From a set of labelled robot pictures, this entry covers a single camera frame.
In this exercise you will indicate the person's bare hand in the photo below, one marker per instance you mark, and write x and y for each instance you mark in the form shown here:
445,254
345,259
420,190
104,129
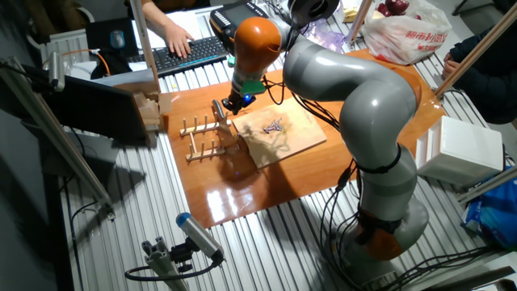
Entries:
177,40
449,66

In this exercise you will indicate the person's forearm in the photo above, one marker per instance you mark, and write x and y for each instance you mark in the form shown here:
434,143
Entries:
155,16

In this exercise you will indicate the green gripper mount plate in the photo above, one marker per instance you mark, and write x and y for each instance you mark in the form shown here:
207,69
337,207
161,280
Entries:
252,87

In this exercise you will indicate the long aluminium frame profile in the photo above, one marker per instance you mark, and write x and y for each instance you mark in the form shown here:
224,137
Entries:
60,137

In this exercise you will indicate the white plastic drawer box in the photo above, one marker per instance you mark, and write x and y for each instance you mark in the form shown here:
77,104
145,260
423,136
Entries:
464,149

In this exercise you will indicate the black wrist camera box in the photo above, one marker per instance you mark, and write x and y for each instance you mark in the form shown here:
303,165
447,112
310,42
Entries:
249,102

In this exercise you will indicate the white shopping bag red print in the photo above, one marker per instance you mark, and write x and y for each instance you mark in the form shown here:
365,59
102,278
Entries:
408,36

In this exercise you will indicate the wooden peg dish rack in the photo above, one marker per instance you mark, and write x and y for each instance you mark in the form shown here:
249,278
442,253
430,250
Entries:
202,129

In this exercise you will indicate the white paper sheet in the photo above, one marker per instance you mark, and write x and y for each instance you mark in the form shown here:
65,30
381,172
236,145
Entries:
190,20

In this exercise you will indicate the black mouse mat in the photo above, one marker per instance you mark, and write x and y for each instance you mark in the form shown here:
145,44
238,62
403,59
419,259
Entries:
97,36

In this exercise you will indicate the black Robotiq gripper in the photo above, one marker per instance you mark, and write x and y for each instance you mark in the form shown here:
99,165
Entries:
236,102

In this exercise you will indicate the blue plastic bag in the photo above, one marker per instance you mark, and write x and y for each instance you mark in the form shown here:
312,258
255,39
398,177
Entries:
497,214

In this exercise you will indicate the silver camera with blue end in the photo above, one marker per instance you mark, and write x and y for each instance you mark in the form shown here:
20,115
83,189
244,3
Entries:
200,234

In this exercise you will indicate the orange black teach pendant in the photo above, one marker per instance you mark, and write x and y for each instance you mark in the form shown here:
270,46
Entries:
222,20

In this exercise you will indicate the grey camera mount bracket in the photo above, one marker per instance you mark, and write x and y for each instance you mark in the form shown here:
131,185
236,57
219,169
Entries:
161,262

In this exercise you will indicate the steel cleaver knife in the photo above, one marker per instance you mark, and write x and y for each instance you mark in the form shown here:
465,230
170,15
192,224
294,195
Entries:
228,133

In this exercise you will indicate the wooden cutting board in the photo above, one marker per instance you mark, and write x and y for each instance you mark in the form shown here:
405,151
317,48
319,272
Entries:
299,137

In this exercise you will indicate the black computer keyboard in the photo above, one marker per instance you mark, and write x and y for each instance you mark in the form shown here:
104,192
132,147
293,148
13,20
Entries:
202,50

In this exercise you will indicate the silver stick camera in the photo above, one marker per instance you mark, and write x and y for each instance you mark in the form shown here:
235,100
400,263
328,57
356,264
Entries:
56,70

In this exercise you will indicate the black flat monitor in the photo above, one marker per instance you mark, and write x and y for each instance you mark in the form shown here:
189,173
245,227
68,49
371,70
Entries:
101,109

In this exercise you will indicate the whole red onion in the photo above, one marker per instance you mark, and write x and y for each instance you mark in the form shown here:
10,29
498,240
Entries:
383,9
399,6

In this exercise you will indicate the clear plastic bag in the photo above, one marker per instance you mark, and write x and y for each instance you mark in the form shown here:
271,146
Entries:
327,36

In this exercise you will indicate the dark jacket sleeved forearm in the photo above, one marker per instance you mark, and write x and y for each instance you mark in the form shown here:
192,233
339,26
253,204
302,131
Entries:
493,85

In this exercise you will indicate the grey computer mouse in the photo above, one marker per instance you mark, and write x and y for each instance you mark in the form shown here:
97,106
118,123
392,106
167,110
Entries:
117,39

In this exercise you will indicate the aluminium frame post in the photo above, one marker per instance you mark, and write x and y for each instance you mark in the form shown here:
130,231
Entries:
488,184
143,44
359,20
480,48

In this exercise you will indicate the black filament spool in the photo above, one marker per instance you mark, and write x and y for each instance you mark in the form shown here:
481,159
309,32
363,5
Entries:
311,10

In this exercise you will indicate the red onion wedge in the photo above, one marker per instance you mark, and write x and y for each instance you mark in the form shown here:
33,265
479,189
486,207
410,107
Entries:
272,126

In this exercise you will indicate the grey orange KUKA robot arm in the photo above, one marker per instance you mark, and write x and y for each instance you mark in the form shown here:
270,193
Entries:
363,101

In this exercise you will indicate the yellow white small box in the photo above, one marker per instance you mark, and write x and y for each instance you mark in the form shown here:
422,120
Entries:
350,15

